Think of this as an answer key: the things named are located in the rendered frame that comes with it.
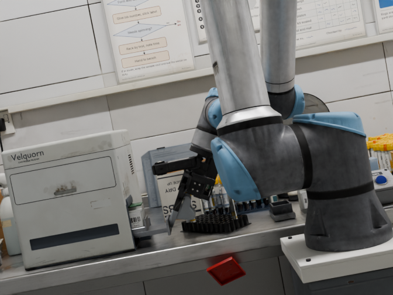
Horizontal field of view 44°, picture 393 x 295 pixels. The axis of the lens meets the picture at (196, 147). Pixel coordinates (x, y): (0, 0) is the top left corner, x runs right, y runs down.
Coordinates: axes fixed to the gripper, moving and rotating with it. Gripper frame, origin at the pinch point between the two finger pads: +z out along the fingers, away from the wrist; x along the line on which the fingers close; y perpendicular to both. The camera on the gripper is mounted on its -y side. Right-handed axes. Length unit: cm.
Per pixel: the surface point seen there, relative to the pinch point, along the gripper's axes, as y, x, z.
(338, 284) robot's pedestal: 28, -45, -9
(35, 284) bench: -25.4, -8.5, 22.9
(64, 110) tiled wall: -50, 60, -14
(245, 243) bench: 18.4, -8.5, -2.7
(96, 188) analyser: -19.5, -4.5, -2.6
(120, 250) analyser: -9.3, -4.5, 9.8
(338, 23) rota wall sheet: 35, 59, -77
